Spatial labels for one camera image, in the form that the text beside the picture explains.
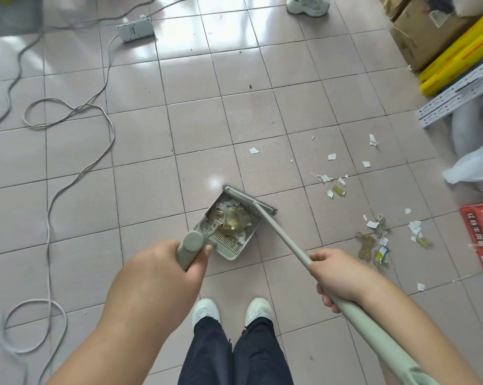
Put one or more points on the person's right hand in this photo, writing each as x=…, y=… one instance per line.
x=345, y=276

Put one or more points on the person's white shoe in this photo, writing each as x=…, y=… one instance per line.
x=258, y=310
x=206, y=311

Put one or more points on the person's white right shoe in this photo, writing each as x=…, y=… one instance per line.
x=258, y=310

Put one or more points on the person's left forearm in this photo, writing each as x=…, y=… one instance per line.
x=105, y=356

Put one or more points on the grey plastic sheet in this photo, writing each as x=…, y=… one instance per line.
x=13, y=13

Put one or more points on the person's right fingers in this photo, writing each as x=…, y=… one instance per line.
x=321, y=272

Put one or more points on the person's white left shoe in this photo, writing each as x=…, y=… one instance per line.
x=206, y=311

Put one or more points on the person's leg dark trousers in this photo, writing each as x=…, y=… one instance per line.
x=207, y=356
x=259, y=356

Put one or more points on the white perforated metal rail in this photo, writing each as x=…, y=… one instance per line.
x=454, y=98

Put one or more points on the person's right forearm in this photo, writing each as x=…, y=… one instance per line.
x=418, y=336

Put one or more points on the white power strip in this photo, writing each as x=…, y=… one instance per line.
x=135, y=29

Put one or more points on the grey-green broom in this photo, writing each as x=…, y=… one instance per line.
x=283, y=232

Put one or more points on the grey-green dustpan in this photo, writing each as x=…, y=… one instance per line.
x=194, y=241

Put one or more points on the large cardboard box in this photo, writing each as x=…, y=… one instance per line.
x=430, y=32

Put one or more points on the yellow film roll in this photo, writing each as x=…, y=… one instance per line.
x=464, y=44
x=458, y=72

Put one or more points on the person's left thumb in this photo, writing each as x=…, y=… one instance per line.
x=203, y=260

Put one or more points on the person's right leg dark trousers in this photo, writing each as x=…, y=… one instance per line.
x=259, y=356

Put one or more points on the pile of scraps in dustpan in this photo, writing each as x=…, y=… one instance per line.
x=234, y=222

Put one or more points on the red printed carton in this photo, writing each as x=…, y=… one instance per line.
x=482, y=232

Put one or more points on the person's left hand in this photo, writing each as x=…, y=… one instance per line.
x=153, y=288

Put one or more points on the person's left leg dark trousers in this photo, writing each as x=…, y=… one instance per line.
x=207, y=356

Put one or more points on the scattered paper and wrapper scraps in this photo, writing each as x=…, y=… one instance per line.
x=379, y=240

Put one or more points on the white plastic bag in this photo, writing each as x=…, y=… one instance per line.
x=476, y=168

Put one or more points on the clear bubble wrap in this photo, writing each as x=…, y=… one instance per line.
x=474, y=124

